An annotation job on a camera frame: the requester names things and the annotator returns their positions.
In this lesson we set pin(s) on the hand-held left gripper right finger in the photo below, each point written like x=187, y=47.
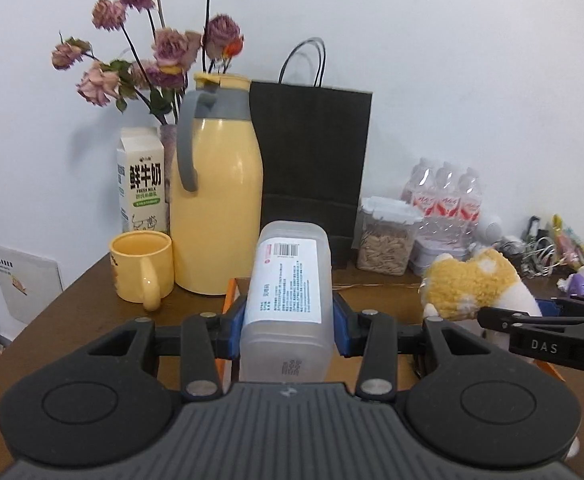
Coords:
x=343, y=330

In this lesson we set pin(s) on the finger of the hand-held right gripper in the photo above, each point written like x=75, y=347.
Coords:
x=582, y=304
x=497, y=317

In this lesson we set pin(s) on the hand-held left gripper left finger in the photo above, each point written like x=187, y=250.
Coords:
x=236, y=330

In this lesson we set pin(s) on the yellow and white plush toy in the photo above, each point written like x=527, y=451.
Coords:
x=467, y=280

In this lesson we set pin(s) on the translucent plastic container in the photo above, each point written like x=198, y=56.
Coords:
x=287, y=280

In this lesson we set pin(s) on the colourful snack packets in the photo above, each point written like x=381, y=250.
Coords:
x=569, y=240

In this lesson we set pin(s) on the white tin box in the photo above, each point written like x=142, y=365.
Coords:
x=437, y=255

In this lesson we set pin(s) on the black charger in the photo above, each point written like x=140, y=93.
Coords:
x=532, y=227

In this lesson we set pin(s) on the clear container of seeds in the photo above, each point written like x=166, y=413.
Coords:
x=384, y=245

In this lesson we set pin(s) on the yellow mug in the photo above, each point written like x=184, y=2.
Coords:
x=139, y=270

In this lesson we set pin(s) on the clear water bottle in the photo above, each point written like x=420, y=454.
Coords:
x=447, y=195
x=471, y=200
x=419, y=185

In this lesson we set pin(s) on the yellow thermos jug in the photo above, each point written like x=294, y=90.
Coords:
x=217, y=200

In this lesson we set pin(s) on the black paper bag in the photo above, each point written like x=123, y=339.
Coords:
x=312, y=160

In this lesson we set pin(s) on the white milk carton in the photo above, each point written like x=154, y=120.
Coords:
x=139, y=180

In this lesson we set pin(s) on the glass vase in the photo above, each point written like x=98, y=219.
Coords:
x=168, y=160

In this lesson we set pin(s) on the white printed card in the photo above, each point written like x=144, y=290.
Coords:
x=27, y=280

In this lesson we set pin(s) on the dried pink flower bouquet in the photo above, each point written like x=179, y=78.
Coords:
x=172, y=45

